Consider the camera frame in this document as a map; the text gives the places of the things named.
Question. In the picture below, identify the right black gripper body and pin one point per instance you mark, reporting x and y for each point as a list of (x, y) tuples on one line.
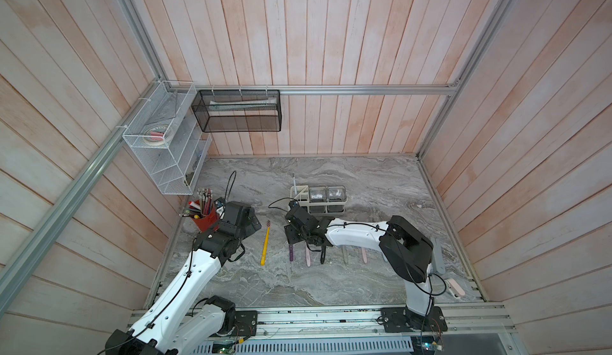
[(293, 236)]

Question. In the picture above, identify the yellow toothbrush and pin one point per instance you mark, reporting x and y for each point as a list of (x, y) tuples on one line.
[(265, 244)]

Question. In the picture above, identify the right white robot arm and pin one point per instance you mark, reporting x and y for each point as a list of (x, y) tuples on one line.
[(407, 250)]

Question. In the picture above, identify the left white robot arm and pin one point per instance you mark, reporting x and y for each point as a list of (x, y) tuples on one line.
[(191, 278)]

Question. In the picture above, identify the light pink toothbrush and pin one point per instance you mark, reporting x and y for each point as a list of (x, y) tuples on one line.
[(308, 258)]

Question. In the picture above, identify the black toothbrush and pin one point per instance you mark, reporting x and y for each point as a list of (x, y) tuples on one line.
[(322, 255)]

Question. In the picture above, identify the grey green toothbrush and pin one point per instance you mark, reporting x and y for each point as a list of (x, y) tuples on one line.
[(345, 255)]

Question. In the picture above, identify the red pencil cup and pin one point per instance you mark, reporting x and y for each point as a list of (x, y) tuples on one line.
[(204, 223)]

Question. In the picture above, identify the grey flat block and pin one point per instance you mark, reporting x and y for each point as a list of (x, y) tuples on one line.
[(437, 261)]

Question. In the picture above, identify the pink eraser block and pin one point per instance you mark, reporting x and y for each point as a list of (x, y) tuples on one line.
[(455, 288)]

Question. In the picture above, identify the black wire mesh basket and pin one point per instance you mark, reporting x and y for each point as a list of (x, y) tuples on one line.
[(238, 111)]

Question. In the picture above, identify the white wire mesh shelf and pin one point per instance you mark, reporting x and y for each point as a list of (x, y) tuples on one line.
[(175, 167)]

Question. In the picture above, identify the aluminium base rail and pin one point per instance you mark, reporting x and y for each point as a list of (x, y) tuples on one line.
[(343, 321)]

